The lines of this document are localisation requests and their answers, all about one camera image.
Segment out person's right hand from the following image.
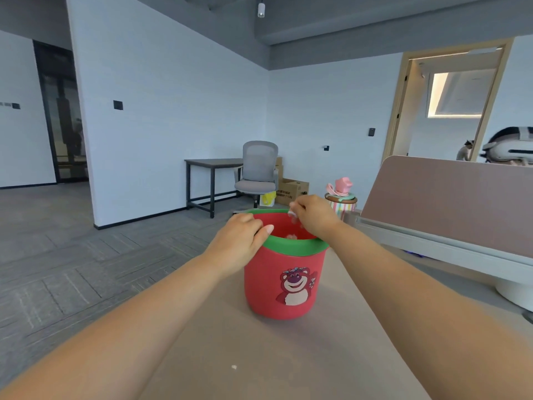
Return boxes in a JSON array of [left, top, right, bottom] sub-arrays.
[[288, 194, 342, 240]]

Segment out person's left hand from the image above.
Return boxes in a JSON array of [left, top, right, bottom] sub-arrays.
[[204, 213, 275, 279]]

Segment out white paper shreds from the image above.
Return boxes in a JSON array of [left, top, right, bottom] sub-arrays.
[[231, 210, 300, 370]]

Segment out red bin with green rim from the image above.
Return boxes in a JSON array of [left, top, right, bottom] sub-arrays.
[[243, 208, 330, 321]]

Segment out person's left forearm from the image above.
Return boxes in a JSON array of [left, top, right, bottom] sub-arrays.
[[0, 253, 234, 400]]

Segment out person's right forearm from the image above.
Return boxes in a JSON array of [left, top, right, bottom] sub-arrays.
[[320, 222, 533, 400]]

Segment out striped bottle with pink lid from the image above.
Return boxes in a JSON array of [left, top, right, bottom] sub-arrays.
[[324, 177, 358, 221]]

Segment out open cardboard box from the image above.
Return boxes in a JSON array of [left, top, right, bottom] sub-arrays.
[[275, 178, 310, 207]]

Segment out grey office chair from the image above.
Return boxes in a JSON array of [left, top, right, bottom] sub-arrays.
[[234, 140, 280, 211]]

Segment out dark table with black legs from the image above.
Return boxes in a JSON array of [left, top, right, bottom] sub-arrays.
[[184, 158, 244, 219]]

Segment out grey metal desk shelf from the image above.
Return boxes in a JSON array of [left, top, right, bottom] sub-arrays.
[[343, 210, 533, 284]]

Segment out pink desk partition panel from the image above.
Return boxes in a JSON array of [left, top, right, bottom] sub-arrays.
[[360, 155, 533, 259]]

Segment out white headset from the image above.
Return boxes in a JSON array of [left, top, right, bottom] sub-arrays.
[[481, 127, 533, 165]]

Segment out white round stand base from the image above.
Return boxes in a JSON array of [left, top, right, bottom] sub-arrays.
[[495, 279, 533, 313]]

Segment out black framed glass door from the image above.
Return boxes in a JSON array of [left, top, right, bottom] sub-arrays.
[[33, 40, 89, 183]]

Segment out wooden door frame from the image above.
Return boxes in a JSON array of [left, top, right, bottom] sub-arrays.
[[381, 37, 515, 165]]

